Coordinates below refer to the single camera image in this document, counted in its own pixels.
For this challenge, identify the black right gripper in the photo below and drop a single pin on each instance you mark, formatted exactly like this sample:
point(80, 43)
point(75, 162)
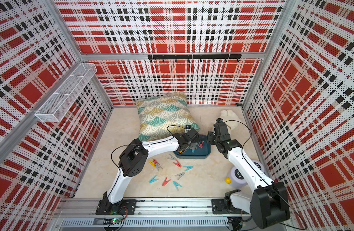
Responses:
point(210, 136)

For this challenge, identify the teal clothespin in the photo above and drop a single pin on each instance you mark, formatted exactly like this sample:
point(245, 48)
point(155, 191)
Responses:
point(153, 179)
point(187, 168)
point(177, 185)

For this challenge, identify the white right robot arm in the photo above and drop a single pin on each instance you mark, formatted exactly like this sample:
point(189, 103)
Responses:
point(268, 204)

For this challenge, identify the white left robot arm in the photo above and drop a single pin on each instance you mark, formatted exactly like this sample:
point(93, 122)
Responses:
point(134, 158)

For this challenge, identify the teal plastic storage box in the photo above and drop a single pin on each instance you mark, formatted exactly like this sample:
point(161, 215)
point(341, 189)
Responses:
point(198, 150)

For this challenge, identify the white plush teddy bear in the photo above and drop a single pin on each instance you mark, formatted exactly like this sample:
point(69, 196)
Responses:
point(230, 118)

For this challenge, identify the teal yellow patterned pillow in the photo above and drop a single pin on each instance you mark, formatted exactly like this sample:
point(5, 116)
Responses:
point(163, 116)

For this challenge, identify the green circuit board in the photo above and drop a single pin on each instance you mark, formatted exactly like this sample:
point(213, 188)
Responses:
point(112, 221)

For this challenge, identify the metal base rail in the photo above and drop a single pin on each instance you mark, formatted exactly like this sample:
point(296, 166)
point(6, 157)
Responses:
point(152, 213)

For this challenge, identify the black wall hook rail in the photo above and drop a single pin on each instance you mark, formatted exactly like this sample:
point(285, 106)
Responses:
point(194, 57)

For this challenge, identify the white wire mesh shelf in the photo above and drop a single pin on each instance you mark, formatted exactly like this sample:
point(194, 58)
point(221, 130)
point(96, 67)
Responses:
point(58, 104)

